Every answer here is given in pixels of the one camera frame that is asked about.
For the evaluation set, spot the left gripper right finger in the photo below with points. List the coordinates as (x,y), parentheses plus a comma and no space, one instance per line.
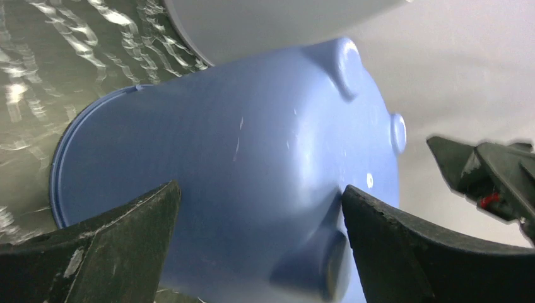
(404,258)

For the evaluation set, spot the blue plastic bucket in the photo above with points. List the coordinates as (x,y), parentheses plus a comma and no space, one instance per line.
(262,149)

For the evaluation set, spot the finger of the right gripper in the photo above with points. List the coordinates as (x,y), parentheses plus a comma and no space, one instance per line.
(498,179)

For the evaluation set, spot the large grey container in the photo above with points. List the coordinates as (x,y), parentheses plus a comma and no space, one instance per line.
(221,31)

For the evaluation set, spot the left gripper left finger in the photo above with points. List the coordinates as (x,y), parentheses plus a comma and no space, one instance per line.
(117,256)

